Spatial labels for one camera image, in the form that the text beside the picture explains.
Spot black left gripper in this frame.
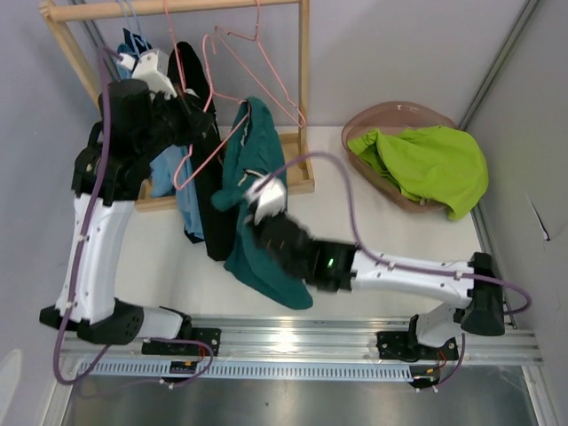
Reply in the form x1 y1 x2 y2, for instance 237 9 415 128
137 84 214 162

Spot black shorts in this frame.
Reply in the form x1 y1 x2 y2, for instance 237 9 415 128
168 42 237 261

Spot teal shorts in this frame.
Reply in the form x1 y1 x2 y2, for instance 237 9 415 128
212 97 313 310

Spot pink hanger of teal shorts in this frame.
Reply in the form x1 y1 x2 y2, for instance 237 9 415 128
173 34 251 191

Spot pink hanger of black shorts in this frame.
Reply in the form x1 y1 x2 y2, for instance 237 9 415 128
162 0 186 93

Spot pink hanger of green shorts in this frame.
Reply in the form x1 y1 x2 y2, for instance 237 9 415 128
214 0 308 130

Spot navy blue shorts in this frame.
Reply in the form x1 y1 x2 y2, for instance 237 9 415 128
118 28 153 57

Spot lime green shorts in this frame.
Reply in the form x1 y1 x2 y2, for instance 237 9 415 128
348 125 489 221

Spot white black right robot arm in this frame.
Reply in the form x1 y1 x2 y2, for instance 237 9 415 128
252 213 505 359

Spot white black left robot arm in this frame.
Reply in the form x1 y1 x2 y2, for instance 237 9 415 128
39 79 212 355

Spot light blue shorts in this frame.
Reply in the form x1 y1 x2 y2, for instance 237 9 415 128
117 42 204 243

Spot wooden clothes rack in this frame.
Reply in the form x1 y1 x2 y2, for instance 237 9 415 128
39 0 315 195

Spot translucent pink plastic basket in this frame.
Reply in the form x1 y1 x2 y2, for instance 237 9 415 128
341 101 458 213

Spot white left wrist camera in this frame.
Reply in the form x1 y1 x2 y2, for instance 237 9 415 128
118 49 178 99

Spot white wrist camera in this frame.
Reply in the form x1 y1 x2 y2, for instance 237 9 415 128
118 49 178 99
243 176 288 225

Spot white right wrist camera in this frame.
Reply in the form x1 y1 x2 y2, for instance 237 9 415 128
243 176 288 225

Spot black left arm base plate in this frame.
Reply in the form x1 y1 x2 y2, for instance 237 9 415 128
141 327 221 357

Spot aluminium mounting rail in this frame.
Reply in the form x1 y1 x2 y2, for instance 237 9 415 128
59 312 544 367

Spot white slotted cable duct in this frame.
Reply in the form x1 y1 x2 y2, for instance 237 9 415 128
92 359 413 383

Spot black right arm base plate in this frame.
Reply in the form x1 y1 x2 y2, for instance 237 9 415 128
376 331 459 363

